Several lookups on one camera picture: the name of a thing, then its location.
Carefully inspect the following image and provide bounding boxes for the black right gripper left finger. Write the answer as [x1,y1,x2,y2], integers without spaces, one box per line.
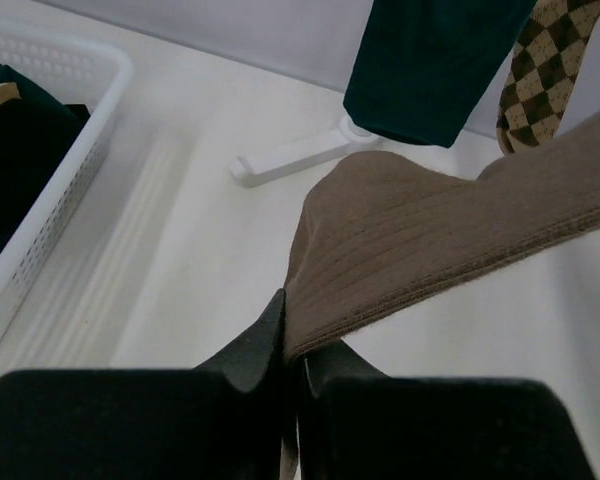
[0,292,285,479]

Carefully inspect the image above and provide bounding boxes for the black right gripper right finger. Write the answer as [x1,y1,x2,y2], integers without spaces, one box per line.
[296,341,600,479]

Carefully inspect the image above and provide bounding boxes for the plain brown ribbed sock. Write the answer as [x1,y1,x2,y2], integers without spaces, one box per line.
[277,99,600,480]

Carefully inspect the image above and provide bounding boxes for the dark teal sock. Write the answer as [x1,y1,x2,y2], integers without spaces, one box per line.
[343,0,535,148]

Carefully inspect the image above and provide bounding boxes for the black socks pile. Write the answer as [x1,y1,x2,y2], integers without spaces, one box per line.
[0,63,90,254]

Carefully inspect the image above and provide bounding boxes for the white drying rack stand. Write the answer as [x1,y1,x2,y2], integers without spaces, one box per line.
[229,115,381,188]

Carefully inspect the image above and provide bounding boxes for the white plastic laundry basket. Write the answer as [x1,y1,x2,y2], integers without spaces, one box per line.
[0,11,133,326]

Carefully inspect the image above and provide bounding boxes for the beige brown argyle sock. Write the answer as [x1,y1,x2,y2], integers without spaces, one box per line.
[496,0,600,155]

